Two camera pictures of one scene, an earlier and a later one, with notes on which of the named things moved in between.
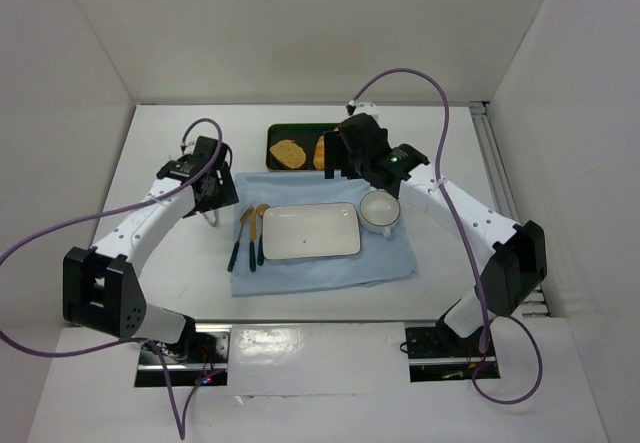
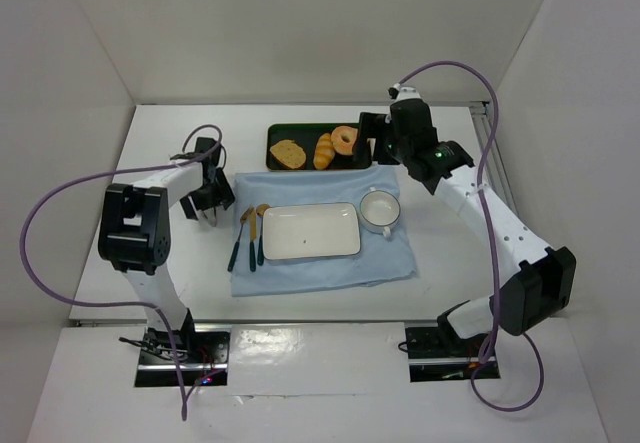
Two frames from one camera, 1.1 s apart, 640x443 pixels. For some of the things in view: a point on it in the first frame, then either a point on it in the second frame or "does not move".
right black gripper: [342, 150] -> [377, 139]
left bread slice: [289, 152] does not move
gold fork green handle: [235, 248] does not move
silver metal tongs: [211, 216] does not move
